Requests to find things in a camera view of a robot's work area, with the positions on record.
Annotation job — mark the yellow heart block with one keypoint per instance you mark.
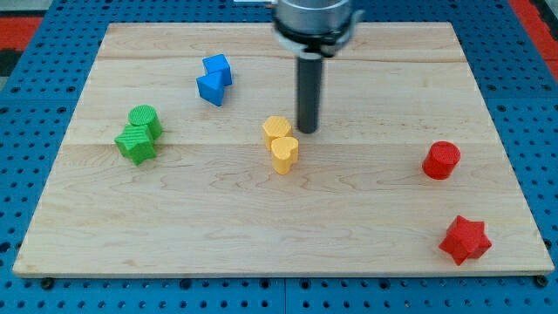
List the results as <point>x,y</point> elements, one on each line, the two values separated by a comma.
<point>284,152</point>

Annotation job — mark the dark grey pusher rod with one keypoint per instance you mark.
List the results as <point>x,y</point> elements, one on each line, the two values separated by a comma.
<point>309,72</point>

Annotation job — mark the blue cube block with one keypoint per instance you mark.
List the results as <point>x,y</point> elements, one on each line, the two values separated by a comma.
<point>219,63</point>

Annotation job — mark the green cylinder block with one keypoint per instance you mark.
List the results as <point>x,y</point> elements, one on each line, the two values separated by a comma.
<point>146,115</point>

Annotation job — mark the yellow hexagon block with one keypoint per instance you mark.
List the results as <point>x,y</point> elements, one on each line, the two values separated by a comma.
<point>275,127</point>

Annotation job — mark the red cylinder block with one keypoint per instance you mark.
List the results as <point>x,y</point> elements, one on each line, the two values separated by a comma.
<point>441,160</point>

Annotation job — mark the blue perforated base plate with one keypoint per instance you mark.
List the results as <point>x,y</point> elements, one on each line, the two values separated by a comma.
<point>43,89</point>

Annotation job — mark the red star block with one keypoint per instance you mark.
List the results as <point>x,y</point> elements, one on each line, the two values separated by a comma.
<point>465,239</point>

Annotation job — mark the blue triangle block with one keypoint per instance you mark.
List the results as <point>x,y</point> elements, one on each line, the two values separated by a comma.
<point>211,88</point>

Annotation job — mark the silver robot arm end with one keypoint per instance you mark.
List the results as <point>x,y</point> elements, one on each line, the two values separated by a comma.
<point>314,29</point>

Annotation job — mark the green star block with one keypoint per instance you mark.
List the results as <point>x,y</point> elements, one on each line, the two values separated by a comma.
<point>136,143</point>

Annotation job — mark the wooden board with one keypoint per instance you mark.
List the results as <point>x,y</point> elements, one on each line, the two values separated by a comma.
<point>356,204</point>

